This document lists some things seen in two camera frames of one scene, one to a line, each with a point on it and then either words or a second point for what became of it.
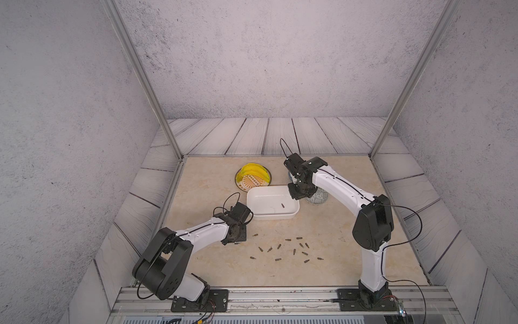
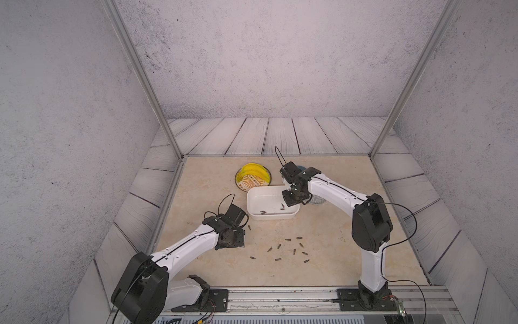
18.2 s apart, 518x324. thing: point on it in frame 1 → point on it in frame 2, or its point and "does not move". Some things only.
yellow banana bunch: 254,169 does not move
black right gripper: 294,195 → 288,201
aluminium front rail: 426,304 does not move
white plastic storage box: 272,202 does not move
